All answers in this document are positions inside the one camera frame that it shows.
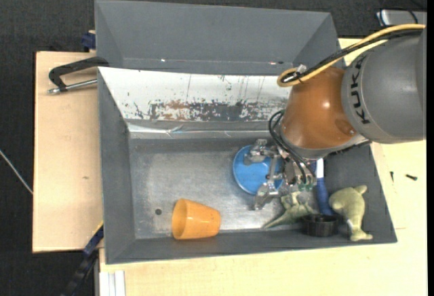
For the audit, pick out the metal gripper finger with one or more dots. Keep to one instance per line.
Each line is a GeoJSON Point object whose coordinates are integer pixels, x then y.
{"type": "Point", "coordinates": [260, 150]}
{"type": "Point", "coordinates": [270, 186]}

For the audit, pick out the blue round plate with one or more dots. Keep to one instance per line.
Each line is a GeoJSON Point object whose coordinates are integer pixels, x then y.
{"type": "Point", "coordinates": [249, 172]}

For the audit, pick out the green toy dinosaur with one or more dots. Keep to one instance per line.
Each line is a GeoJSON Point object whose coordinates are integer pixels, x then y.
{"type": "Point", "coordinates": [292, 210]}

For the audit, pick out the blue and white pen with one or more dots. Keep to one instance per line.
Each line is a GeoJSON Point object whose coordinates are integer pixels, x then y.
{"type": "Point", "coordinates": [322, 196]}

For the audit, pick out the green plush dolphin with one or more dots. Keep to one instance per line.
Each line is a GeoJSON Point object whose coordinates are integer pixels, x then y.
{"type": "Point", "coordinates": [351, 206]}

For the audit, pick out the grey metal bin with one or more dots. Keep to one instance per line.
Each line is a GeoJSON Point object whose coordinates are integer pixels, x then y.
{"type": "Point", "coordinates": [190, 169]}

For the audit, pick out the orange plastic cup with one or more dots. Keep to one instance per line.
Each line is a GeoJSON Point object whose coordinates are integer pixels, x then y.
{"type": "Point", "coordinates": [198, 220]}

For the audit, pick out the pale wood board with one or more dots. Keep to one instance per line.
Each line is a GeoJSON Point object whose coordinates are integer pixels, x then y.
{"type": "Point", "coordinates": [66, 152]}

